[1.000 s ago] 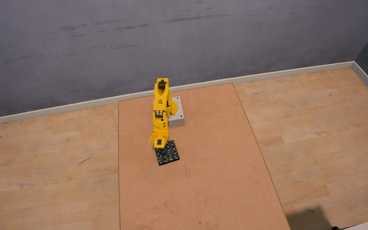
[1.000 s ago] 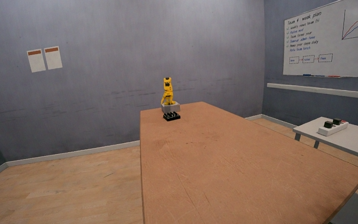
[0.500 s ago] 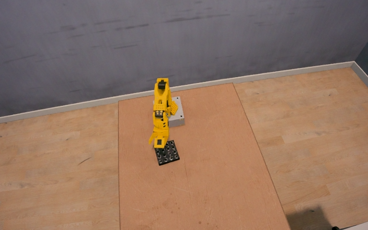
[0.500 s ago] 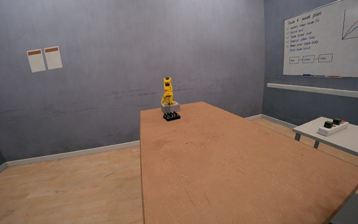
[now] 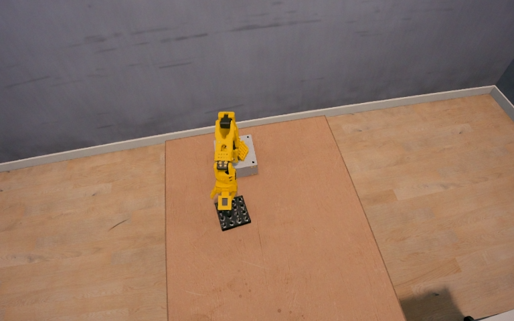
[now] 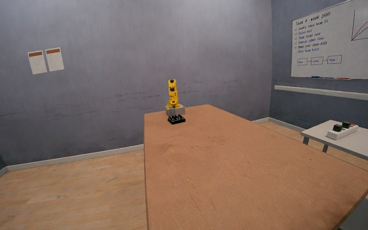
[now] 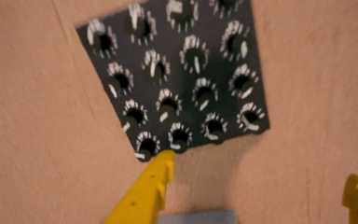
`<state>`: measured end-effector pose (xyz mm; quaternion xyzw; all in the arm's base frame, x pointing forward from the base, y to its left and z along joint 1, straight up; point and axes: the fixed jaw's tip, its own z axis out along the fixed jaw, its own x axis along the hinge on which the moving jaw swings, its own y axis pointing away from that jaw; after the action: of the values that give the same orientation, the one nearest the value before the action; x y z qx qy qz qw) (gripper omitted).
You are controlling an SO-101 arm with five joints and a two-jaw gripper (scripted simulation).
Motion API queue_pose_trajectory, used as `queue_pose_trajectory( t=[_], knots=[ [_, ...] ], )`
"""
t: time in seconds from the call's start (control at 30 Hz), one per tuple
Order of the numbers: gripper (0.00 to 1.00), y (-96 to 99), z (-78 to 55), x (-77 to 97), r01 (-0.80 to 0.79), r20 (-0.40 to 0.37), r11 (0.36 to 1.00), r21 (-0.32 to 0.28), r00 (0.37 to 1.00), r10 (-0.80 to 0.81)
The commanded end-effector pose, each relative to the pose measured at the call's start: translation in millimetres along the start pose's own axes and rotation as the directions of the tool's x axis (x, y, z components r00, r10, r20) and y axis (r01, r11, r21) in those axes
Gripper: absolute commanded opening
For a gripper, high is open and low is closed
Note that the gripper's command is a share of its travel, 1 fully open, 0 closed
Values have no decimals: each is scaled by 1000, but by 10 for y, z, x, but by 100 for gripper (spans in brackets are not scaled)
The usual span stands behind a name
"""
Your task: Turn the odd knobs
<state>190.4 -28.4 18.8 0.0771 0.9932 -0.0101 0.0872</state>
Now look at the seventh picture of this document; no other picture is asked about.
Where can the black knob box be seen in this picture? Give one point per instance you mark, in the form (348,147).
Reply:
(174,72)

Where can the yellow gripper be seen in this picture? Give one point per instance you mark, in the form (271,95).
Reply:
(147,195)

